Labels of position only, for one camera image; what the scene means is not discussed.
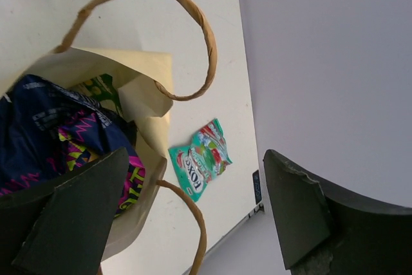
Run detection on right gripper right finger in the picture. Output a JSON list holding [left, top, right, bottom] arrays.
[[263, 149, 411, 274]]

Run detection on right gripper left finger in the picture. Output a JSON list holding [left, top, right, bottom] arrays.
[[1, 147, 129, 274]]

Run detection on dark blue snack bag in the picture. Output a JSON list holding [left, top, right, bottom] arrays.
[[1, 74, 145, 216]]

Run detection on beige paper bag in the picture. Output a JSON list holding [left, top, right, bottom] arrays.
[[1, 0, 217, 274]]

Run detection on green chips bag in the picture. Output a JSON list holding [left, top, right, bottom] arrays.
[[70, 73, 123, 117]]

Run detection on teal candy bag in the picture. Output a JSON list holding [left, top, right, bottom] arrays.
[[168, 119, 232, 202]]

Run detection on right blue table label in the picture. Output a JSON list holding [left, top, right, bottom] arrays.
[[252, 170, 262, 205]]

